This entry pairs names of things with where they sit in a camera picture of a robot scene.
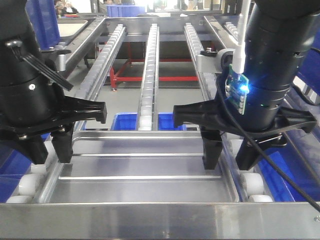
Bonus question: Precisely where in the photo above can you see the left steel divider rail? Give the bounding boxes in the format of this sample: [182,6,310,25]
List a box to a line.
[60,17,106,78]

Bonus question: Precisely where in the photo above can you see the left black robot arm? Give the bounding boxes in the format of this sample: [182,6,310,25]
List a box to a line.
[0,0,107,165]

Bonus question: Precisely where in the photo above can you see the blue bin below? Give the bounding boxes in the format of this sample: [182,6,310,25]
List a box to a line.
[110,112,187,131]
[258,130,320,202]
[0,145,54,204]

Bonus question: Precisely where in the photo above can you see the red metal floor frame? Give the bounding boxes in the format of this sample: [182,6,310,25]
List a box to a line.
[109,43,198,91]

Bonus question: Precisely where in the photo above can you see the green circuit board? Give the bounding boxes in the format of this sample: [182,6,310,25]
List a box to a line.
[225,64,250,115]

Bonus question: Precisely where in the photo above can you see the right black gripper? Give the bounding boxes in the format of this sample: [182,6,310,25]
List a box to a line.
[172,100,317,171]

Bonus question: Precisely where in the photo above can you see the steel divider rail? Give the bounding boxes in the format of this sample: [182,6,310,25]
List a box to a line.
[203,16,237,51]
[60,17,106,78]

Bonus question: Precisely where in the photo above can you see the person in background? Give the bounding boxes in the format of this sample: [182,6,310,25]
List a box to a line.
[53,0,78,18]

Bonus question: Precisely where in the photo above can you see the black ribbed cable left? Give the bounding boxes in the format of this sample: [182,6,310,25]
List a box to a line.
[4,39,75,91]

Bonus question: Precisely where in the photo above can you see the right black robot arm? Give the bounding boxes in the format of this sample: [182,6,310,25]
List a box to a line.
[173,0,320,170]

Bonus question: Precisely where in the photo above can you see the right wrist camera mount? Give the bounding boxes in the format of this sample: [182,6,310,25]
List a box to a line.
[195,48,235,74]

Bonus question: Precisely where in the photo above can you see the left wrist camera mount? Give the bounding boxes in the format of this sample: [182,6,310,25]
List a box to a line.
[41,48,71,72]

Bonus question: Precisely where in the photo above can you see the right steel divider rail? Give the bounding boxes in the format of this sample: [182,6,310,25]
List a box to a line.
[203,16,237,51]

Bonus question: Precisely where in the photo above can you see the steel front shelf rail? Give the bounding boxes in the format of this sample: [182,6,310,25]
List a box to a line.
[0,202,320,240]

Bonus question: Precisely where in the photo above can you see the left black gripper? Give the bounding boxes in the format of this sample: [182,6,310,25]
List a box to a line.
[0,96,107,165]

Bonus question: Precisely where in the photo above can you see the blue bin below right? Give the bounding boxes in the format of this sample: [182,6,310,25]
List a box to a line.
[258,130,320,202]

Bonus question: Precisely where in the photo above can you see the large blue crate left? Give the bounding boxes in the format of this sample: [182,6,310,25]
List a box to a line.
[25,0,60,50]

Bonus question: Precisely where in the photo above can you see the white usb cable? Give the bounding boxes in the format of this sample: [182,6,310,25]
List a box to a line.
[233,0,252,75]

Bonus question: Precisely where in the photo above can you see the blue bin below left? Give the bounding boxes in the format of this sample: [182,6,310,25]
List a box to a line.
[0,145,54,204]

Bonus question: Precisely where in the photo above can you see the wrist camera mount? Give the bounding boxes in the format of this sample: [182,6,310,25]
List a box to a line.
[195,48,235,74]
[41,48,71,72]

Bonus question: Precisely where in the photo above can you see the middle white roller track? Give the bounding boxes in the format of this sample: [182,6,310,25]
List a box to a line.
[136,23,160,131]

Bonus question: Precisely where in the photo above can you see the grey tray far left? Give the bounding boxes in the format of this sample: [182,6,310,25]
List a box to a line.
[57,18,88,41]

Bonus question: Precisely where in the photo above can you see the silver metal tray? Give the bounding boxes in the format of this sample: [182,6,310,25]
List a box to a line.
[36,130,239,204]

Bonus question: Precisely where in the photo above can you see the far right roller track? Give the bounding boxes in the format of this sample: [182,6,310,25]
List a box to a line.
[223,21,239,46]

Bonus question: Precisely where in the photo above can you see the distant blue crate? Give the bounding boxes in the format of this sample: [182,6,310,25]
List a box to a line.
[106,5,145,18]

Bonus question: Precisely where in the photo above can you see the blue bin below centre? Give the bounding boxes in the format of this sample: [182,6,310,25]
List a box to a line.
[110,112,187,131]

